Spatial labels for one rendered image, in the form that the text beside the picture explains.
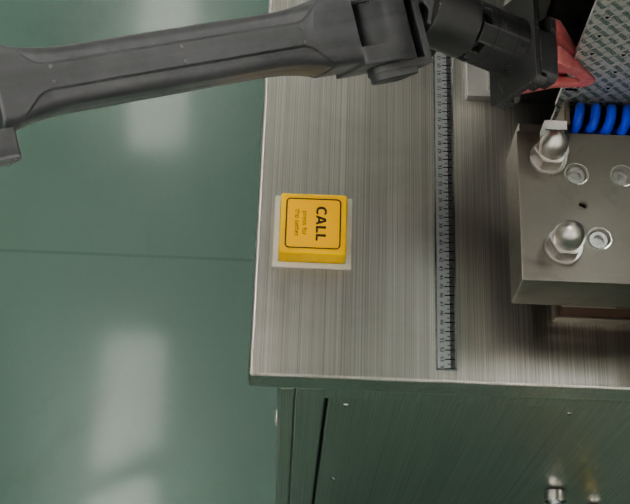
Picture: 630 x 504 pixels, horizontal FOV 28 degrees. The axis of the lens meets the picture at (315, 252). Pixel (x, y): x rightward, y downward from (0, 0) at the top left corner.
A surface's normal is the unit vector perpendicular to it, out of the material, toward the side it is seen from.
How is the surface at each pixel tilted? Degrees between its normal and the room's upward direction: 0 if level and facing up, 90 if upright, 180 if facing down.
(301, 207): 0
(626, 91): 90
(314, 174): 0
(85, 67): 29
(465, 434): 90
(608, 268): 0
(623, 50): 90
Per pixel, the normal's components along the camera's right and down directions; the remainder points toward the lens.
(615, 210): 0.03, -0.41
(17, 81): 0.42, -0.10
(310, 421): -0.03, 0.91
